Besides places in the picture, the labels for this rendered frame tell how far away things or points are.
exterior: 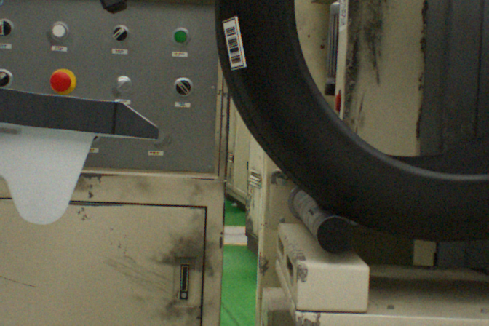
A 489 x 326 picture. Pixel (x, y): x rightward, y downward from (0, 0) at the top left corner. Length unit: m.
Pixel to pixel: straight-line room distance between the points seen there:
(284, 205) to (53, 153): 1.05
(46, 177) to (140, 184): 1.38
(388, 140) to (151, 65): 0.57
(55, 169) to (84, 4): 1.44
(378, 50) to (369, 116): 0.11
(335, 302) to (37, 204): 0.74
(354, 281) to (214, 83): 0.80
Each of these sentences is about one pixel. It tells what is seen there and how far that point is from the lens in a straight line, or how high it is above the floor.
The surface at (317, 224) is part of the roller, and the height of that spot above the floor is 0.91.
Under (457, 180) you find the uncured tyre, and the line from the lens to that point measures 1.11.
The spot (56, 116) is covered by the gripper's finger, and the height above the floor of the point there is 1.05.
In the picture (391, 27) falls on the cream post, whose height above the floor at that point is 1.19.
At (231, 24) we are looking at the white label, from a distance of 1.09.
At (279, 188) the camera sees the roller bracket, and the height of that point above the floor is 0.92.
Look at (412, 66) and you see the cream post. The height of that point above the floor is 1.12.
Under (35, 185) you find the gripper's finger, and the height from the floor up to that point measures 1.02.
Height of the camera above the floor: 1.07
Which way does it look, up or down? 3 degrees down
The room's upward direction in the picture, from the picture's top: 3 degrees clockwise
